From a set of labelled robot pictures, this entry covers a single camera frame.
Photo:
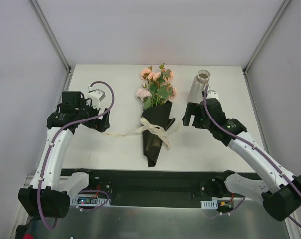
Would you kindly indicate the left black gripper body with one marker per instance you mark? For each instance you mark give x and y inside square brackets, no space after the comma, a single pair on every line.
[100,122]

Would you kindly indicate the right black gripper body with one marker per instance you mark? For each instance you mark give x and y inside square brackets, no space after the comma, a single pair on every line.
[196,114]

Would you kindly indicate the black wrapping paper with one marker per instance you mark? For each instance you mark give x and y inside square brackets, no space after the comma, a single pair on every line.
[157,121]

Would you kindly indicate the cream ribbon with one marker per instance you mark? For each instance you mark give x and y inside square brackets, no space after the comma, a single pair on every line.
[153,129]

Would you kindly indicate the pale pink flower stem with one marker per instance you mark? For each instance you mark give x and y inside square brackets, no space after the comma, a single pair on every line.
[144,95]

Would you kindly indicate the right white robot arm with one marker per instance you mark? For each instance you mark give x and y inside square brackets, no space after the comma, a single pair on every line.
[278,190]

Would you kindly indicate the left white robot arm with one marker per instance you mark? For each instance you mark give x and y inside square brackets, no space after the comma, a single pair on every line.
[46,195]

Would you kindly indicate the white ribbed vase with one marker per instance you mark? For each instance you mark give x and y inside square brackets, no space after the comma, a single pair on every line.
[200,81]

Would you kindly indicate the red object bottom corner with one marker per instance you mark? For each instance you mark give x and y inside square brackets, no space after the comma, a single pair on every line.
[24,236]

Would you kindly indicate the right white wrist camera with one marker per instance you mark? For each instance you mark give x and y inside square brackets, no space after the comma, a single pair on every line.
[210,94]

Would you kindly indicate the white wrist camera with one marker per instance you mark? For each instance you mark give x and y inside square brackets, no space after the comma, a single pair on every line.
[95,94]
[210,94]

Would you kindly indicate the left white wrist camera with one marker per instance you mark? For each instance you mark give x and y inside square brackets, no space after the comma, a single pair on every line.
[95,94]

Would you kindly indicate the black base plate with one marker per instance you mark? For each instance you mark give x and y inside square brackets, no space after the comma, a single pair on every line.
[150,188]

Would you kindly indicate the left white cable duct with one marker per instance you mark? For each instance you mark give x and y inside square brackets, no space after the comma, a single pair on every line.
[89,201]

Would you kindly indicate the white cable duct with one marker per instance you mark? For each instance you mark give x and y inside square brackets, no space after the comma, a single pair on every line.
[89,201]
[212,204]

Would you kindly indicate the right white cable duct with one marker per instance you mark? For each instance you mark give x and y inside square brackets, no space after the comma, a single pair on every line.
[212,204]

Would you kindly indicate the left aluminium frame post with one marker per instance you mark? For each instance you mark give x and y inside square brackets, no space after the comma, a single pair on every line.
[50,34]

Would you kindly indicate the aluminium frame post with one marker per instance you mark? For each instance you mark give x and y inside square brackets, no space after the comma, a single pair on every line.
[50,34]
[272,25]

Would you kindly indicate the right aluminium frame post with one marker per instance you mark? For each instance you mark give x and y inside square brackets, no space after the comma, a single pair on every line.
[272,25]

